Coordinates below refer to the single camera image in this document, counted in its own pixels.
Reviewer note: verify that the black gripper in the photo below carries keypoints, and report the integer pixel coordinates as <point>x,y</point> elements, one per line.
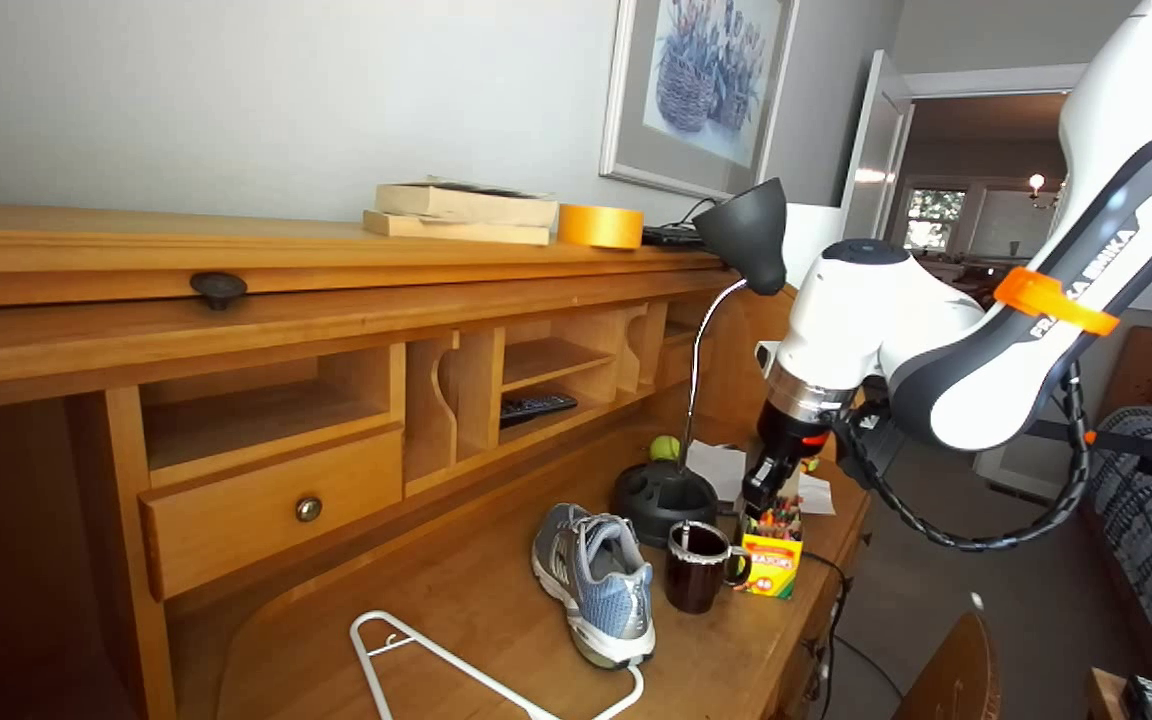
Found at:
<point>790,437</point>

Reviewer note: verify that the dark brown mug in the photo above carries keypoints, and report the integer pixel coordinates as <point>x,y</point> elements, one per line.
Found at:
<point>699,581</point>

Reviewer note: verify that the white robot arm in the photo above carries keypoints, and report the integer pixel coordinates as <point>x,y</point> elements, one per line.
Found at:
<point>1137,135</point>

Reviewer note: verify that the yellow green crayon box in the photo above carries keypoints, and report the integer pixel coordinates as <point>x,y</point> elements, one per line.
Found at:
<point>773,565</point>

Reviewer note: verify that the white paper sheet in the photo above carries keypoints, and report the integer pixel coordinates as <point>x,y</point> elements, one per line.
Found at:
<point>723,464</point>

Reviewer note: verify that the black desk lamp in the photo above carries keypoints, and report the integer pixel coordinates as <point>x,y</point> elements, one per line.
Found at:
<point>661,500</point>

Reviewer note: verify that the yellow tennis ball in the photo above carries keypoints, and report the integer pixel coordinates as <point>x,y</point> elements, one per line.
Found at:
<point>666,448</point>

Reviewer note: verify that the grey blue sneaker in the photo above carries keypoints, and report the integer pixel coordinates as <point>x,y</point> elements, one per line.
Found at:
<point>600,585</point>

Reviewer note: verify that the black remote control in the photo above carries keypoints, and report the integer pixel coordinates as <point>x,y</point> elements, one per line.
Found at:
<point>539,406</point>

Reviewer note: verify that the white cylinder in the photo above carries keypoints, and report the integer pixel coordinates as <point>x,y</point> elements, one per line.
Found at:
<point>810,233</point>

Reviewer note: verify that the yellow tape roll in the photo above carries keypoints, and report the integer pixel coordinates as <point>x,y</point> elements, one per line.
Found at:
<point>600,225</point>

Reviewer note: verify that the white door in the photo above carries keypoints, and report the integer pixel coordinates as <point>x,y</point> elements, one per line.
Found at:
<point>870,144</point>

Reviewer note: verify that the white clothes hanger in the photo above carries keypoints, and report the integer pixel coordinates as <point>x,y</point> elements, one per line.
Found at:
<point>399,643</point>

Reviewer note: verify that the light wooden block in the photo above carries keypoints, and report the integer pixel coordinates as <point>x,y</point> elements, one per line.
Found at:
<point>443,230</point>
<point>471,205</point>

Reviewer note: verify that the framed blue flower picture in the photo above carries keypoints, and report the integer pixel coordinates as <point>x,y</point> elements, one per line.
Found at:
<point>703,81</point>

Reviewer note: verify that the small side table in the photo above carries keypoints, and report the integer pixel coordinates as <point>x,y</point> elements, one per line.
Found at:
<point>1143,697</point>

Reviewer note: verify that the round metal drawer knob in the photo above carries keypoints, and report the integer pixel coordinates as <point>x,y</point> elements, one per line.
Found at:
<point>311,511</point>

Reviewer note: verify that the wooden desk drawer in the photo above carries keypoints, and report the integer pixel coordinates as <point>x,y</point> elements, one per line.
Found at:
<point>228,513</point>

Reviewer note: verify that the black roll-top knob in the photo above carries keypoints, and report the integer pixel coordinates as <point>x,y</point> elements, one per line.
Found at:
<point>219,288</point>

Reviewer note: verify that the wooden roll-top desk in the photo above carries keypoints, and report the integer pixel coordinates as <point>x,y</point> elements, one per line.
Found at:
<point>68,344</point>

